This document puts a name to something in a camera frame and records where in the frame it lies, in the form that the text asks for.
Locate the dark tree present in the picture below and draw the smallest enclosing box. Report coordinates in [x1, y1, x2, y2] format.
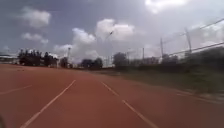
[80, 57, 104, 70]
[112, 51, 128, 70]

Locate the street lamp pole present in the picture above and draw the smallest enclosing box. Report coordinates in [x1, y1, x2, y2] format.
[104, 30, 115, 68]

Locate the floodlight mast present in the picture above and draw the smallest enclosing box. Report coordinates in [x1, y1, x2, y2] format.
[66, 46, 72, 64]

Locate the row of trees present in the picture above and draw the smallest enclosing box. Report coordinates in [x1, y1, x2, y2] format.
[17, 49, 69, 68]

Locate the building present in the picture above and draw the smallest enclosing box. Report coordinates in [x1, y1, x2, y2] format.
[0, 54, 20, 66]

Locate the tall wire mesh fence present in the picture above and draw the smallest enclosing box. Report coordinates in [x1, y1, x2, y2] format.
[141, 18, 224, 73]

